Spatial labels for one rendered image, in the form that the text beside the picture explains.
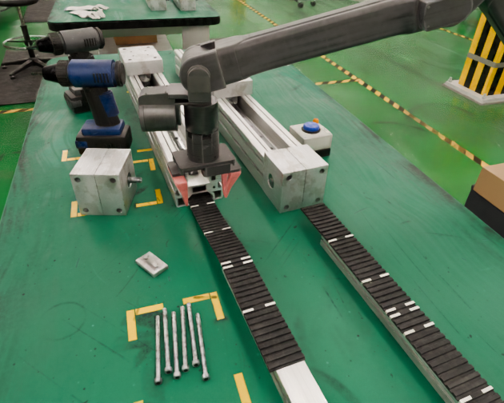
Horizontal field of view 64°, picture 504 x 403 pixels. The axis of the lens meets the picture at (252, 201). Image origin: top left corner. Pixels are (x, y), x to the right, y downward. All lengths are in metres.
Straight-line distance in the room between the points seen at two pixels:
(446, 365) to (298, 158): 0.44
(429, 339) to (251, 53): 0.48
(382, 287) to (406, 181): 0.39
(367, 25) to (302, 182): 0.30
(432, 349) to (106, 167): 0.62
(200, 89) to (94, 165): 0.29
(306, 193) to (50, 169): 0.59
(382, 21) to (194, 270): 0.49
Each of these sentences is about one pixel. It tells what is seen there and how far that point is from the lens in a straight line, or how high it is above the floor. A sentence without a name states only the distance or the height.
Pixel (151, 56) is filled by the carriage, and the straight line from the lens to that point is 1.33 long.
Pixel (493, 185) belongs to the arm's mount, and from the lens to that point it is 0.99.
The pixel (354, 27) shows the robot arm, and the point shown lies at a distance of 0.66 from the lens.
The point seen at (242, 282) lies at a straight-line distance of 0.62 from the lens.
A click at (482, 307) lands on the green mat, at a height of 0.78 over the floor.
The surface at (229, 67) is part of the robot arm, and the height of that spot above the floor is 1.08.
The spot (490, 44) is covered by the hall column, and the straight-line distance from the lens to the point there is 4.00.
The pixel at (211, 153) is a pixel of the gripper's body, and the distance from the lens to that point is 0.70.
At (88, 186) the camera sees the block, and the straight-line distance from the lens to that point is 0.81.
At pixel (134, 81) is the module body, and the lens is 1.25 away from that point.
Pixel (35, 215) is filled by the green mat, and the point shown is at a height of 0.78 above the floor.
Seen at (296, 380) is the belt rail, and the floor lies 0.81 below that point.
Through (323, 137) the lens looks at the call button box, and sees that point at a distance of 0.99.
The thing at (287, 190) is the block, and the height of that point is 0.83.
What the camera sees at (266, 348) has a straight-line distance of 0.56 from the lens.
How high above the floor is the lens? 1.28
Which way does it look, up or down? 36 degrees down
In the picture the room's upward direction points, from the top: 2 degrees clockwise
